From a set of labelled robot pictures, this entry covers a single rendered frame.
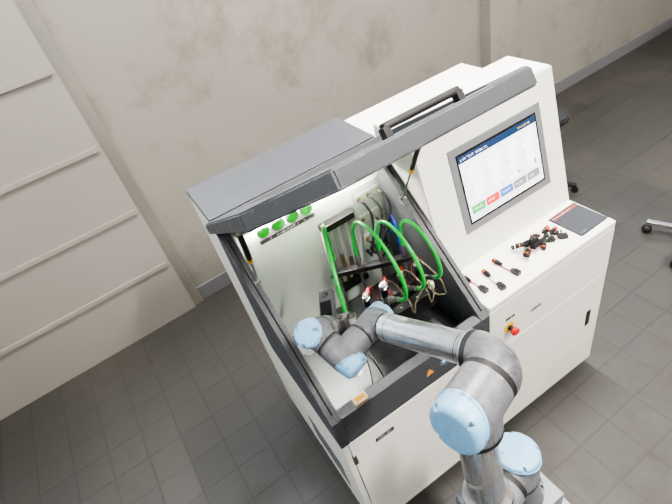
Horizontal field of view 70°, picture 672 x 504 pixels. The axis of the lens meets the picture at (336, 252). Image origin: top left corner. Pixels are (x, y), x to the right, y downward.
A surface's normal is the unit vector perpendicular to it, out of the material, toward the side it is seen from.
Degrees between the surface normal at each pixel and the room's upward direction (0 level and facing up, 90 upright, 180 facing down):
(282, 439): 0
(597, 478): 0
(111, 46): 90
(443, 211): 76
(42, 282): 90
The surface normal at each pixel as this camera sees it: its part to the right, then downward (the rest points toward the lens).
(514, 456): -0.13, -0.81
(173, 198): 0.54, 0.45
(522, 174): 0.45, 0.27
